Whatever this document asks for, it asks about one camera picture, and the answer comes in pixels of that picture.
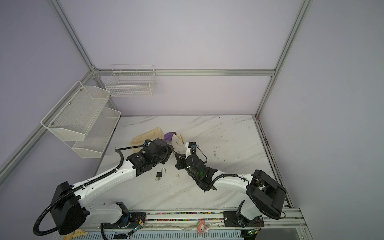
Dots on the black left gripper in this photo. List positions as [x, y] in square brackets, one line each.
[169, 149]

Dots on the black padlock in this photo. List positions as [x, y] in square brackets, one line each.
[159, 175]

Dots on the brass padlock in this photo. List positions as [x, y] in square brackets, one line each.
[181, 161]

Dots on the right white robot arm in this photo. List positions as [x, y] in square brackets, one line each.
[264, 195]

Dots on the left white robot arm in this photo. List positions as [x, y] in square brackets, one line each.
[70, 207]

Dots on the white knit glove yellow cuff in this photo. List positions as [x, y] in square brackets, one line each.
[178, 144]

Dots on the pink toy figure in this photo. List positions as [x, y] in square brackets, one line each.
[202, 228]

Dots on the white mesh two-tier shelf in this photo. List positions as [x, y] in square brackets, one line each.
[83, 121]

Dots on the purple trowel pink handle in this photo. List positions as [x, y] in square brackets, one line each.
[168, 136]

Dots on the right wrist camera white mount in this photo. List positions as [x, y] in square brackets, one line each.
[191, 148]

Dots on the white wire basket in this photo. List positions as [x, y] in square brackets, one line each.
[132, 81]

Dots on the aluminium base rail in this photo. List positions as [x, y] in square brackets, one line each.
[182, 225]

